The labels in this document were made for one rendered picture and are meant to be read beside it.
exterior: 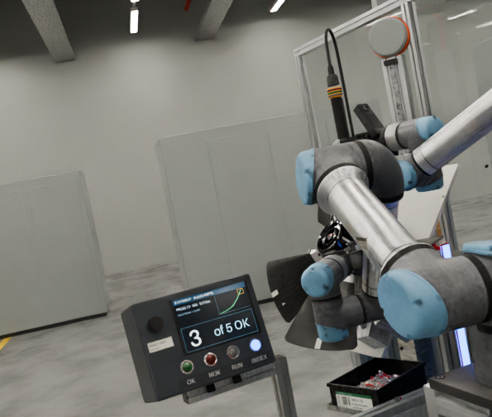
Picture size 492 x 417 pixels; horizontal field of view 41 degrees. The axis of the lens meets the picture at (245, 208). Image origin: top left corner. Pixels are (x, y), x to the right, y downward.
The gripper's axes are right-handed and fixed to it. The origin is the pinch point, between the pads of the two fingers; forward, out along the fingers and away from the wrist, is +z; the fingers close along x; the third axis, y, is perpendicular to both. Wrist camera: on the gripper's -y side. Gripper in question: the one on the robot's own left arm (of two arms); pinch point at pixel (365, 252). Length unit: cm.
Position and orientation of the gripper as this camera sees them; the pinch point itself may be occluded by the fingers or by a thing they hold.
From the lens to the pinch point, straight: 189.1
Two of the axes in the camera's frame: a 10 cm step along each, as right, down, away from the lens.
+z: 4.5, -1.3, 8.9
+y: -8.5, 2.5, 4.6
